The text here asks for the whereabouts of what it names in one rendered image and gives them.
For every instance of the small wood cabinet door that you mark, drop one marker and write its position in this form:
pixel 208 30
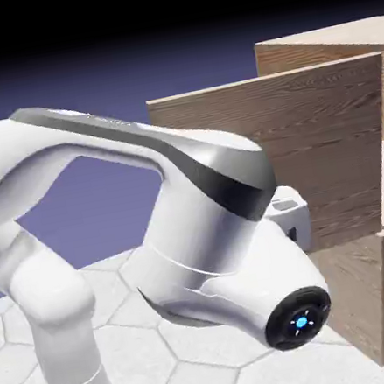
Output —
pixel 358 290

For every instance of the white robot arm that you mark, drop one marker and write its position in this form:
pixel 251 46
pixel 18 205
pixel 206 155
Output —
pixel 199 233

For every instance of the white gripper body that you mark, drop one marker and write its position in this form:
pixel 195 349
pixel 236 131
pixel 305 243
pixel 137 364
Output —
pixel 302 225

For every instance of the wide wood cabinet door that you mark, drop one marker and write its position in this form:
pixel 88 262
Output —
pixel 314 120

